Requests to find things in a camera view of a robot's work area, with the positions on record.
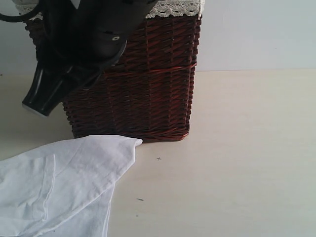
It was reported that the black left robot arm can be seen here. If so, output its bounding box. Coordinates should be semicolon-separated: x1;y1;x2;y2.
22;0;156;117

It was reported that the dark red wicker basket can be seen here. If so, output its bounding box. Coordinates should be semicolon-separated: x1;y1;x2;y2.
27;15;201;141

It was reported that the white t-shirt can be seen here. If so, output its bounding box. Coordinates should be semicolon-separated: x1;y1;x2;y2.
0;135;142;237

